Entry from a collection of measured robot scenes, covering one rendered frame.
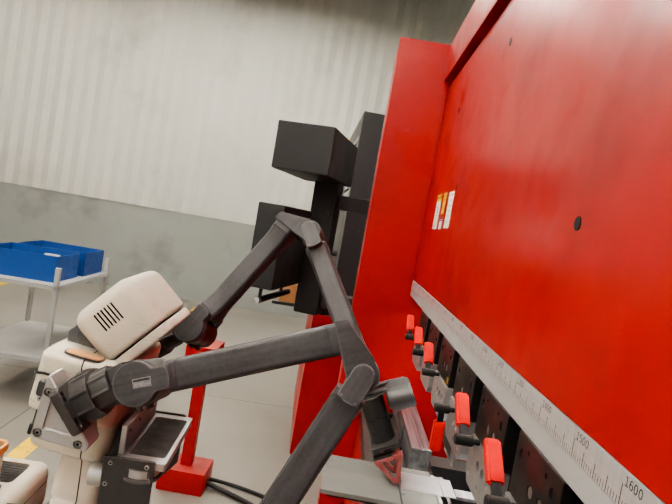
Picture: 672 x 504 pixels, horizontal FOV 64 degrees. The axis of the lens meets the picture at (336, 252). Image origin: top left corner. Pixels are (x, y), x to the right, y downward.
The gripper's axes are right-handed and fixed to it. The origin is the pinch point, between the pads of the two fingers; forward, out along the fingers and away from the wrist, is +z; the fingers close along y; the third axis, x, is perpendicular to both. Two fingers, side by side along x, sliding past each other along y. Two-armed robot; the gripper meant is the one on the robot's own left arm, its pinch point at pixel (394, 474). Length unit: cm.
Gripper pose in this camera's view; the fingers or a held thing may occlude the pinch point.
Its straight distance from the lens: 136.2
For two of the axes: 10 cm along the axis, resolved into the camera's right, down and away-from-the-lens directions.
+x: -9.5, 3.0, 0.5
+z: 3.0, 9.5, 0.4
